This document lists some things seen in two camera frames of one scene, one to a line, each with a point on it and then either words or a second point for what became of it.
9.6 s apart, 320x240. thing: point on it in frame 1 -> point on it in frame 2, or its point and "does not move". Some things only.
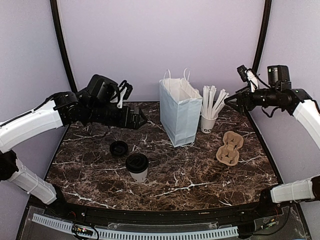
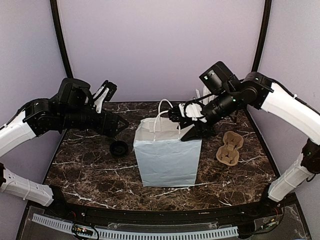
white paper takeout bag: (180, 102) -> (163, 159)
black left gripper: (133, 124) -> (111, 131)
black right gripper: (241, 97) -> (199, 132)
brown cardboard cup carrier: (228, 154) does not move
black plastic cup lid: (118, 148) does not move
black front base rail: (264, 220) does not move
